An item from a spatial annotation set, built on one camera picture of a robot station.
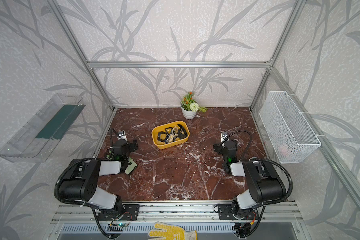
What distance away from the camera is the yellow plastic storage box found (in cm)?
98

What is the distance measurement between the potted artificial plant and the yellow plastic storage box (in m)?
0.08

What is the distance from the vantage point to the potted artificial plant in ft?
3.40
